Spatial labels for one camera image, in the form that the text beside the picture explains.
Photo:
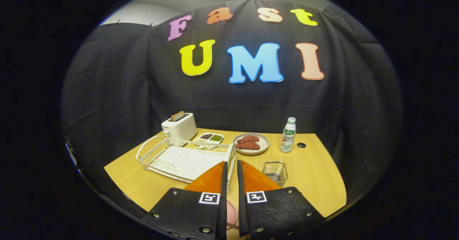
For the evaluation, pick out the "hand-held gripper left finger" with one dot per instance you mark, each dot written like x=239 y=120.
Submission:
x=223 y=211

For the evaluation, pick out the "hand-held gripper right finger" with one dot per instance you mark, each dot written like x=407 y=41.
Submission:
x=241 y=211

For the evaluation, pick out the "pink plate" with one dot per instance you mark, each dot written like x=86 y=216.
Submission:
x=231 y=213

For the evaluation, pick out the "beige plate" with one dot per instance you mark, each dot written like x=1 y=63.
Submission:
x=264 y=143

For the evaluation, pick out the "white divided dish of beans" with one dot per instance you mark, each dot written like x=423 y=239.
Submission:
x=211 y=138

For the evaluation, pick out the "red-brown meat piece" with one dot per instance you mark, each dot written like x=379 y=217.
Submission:
x=248 y=139
x=248 y=146

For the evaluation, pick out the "white drink bottle green cap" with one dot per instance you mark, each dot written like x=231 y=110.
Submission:
x=287 y=138

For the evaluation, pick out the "white toaster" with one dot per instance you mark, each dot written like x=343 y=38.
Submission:
x=183 y=129

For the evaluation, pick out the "brown toast slice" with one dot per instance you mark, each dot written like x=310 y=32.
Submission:
x=177 y=116

